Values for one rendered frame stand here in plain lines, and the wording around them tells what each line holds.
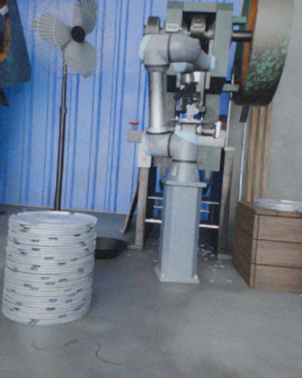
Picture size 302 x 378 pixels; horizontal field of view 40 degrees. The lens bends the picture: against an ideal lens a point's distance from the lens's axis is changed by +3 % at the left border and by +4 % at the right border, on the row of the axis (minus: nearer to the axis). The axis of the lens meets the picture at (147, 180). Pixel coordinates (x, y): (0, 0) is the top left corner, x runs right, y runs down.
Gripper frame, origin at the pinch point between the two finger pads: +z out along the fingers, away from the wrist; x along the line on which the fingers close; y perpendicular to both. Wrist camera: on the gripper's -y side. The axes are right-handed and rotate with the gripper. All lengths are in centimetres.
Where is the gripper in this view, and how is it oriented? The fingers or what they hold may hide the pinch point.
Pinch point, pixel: (189, 118)
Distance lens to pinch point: 238.2
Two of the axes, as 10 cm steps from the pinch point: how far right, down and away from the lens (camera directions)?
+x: 7.2, -3.1, 6.2
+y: 6.7, 0.9, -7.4
